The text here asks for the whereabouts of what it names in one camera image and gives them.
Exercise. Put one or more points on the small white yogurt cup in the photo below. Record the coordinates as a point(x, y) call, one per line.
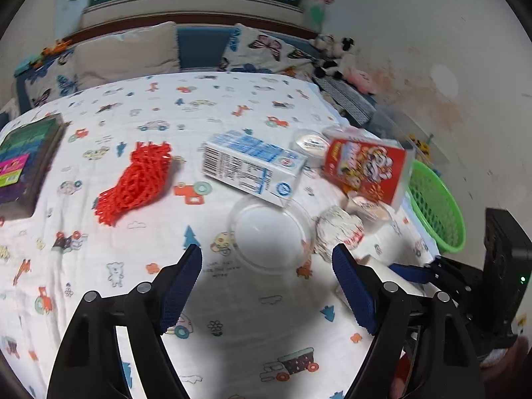
point(309, 145)
point(365, 205)

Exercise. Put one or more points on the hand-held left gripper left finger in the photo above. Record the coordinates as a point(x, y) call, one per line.
point(183, 286)

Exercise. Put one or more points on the pile of plastic toys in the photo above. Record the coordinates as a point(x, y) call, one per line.
point(419, 144)

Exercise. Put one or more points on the pink round plush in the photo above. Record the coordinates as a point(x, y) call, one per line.
point(359, 79)

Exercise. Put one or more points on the red snack container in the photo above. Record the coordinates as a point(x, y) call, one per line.
point(365, 166)

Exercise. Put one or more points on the black white cow plush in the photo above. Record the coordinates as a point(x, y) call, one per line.
point(332, 50)

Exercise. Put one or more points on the teal toy car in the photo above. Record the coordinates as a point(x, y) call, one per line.
point(27, 64)

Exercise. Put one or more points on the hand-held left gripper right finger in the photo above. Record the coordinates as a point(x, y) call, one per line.
point(353, 291)

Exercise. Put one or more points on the green plastic basket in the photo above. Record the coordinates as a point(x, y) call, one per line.
point(436, 208)

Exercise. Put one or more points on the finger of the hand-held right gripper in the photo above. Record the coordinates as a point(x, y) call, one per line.
point(411, 273)

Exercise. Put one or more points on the white blue milk carton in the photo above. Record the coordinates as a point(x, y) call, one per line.
point(249, 162)

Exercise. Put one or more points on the grey striped cloth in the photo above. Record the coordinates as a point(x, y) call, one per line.
point(345, 99)

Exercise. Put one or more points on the large butterfly print pillow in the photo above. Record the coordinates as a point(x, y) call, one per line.
point(266, 50)

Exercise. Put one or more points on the clear round plastic lid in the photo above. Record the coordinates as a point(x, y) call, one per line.
point(270, 232)

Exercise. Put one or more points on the person's right forearm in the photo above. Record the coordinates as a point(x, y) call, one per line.
point(521, 349)

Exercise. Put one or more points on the orange toy car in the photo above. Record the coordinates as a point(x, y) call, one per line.
point(58, 46)

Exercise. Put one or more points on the colourful striped box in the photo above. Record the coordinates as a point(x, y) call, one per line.
point(25, 153)

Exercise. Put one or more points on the red mesh net bag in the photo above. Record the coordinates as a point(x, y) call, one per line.
point(137, 178)

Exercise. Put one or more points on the small butterfly print pillow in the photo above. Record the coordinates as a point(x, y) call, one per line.
point(50, 83)

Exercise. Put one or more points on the clear plastic storage bin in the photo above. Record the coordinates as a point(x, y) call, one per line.
point(395, 124)

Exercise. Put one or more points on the beige pillow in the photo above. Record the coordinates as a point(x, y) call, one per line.
point(124, 54)

